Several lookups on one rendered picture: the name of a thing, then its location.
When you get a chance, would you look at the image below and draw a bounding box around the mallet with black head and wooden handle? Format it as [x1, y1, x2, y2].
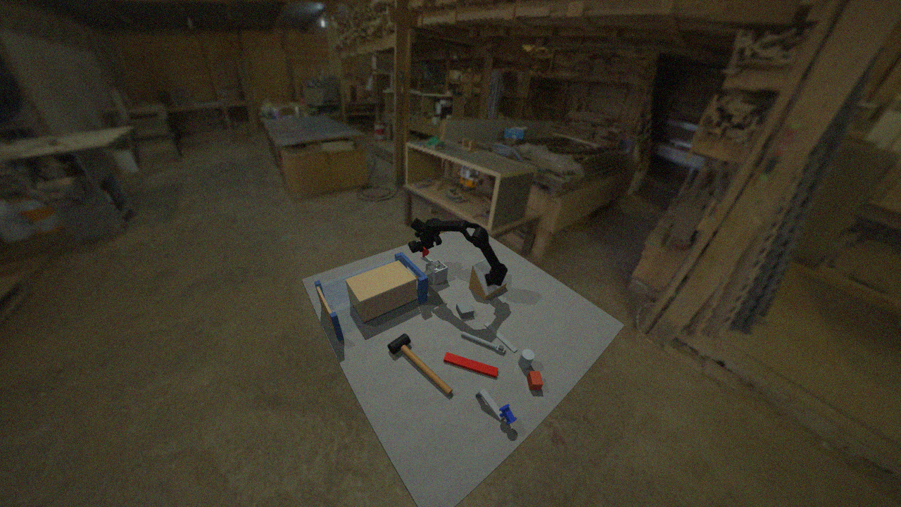
[387, 333, 452, 395]

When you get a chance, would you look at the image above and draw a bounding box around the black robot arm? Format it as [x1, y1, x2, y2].
[410, 218, 508, 287]

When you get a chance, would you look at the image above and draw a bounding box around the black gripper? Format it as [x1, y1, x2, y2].
[408, 233, 442, 253]

